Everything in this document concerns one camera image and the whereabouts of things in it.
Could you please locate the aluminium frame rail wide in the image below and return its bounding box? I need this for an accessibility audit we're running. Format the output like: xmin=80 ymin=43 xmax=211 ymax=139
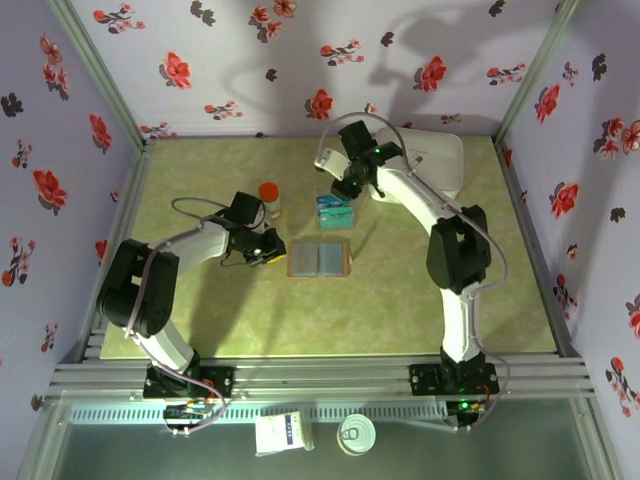
xmin=44 ymin=353 xmax=596 ymax=402

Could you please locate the round tin can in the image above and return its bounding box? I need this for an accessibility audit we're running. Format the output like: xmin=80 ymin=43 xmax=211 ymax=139
xmin=336 ymin=413 xmax=377 ymax=456

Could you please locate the white plastic container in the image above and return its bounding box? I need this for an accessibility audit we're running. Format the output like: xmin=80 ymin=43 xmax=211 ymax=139
xmin=374 ymin=127 xmax=465 ymax=201

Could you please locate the aluminium corner post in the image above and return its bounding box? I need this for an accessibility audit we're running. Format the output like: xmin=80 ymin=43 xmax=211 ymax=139
xmin=494 ymin=0 xmax=586 ymax=144
xmin=47 ymin=0 xmax=156 ymax=151

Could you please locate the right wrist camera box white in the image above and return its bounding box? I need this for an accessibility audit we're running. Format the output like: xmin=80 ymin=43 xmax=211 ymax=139
xmin=313 ymin=147 xmax=354 ymax=182

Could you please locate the white slotted cable duct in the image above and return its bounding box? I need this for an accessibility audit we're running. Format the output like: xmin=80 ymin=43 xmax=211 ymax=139
xmin=67 ymin=405 xmax=449 ymax=425

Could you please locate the aluminium side rail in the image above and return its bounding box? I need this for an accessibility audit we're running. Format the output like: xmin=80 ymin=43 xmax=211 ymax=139
xmin=59 ymin=139 xmax=157 ymax=364
xmin=492 ymin=137 xmax=584 ymax=359

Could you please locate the white paper box blue stripe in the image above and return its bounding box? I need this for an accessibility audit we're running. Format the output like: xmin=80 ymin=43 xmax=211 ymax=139
xmin=253 ymin=410 xmax=316 ymax=457

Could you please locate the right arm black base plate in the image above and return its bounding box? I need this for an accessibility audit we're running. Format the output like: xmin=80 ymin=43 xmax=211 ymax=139
xmin=408 ymin=363 xmax=501 ymax=397

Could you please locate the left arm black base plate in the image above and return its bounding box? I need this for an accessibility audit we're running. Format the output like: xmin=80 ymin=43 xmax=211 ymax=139
xmin=143 ymin=366 xmax=236 ymax=400

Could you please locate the brown leather card holder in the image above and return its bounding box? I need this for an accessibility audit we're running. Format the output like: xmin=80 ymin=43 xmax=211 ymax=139
xmin=286 ymin=239 xmax=355 ymax=279

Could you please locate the pill bottle orange cap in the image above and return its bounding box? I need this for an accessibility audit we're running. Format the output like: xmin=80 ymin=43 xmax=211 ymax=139
xmin=257 ymin=181 xmax=283 ymax=220

